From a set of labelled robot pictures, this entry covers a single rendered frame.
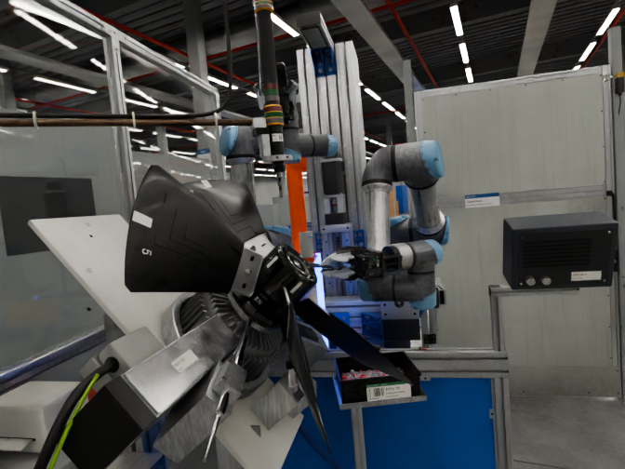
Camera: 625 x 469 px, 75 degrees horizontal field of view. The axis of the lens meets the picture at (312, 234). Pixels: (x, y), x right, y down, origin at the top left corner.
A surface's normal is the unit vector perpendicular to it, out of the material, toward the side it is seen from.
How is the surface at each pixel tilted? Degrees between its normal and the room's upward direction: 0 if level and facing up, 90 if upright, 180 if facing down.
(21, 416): 90
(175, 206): 75
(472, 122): 91
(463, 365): 90
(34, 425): 90
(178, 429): 102
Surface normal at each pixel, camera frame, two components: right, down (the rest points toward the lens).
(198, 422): -0.01, 0.29
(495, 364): -0.21, 0.09
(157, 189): 0.76, -0.36
